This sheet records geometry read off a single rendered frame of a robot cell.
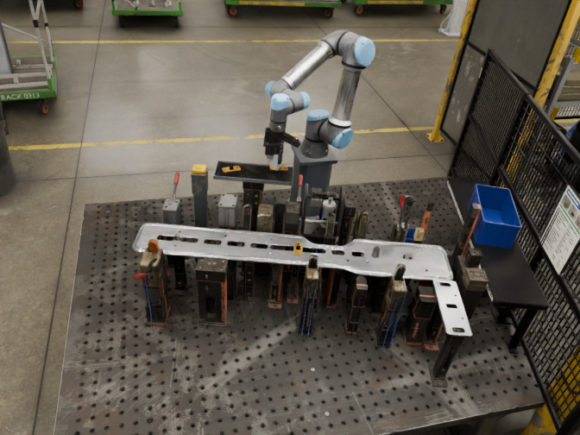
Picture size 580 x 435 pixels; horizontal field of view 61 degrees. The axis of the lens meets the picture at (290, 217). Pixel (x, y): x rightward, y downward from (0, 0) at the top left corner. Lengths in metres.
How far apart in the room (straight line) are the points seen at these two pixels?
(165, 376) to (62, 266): 1.77
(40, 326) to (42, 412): 0.59
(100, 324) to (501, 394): 1.70
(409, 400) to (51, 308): 2.25
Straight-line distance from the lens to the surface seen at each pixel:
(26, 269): 3.76
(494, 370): 2.36
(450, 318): 2.05
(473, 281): 2.16
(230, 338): 2.20
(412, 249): 2.29
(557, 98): 4.47
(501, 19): 4.66
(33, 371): 3.17
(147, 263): 2.02
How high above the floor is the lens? 2.43
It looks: 38 degrees down
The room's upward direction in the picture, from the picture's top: 6 degrees clockwise
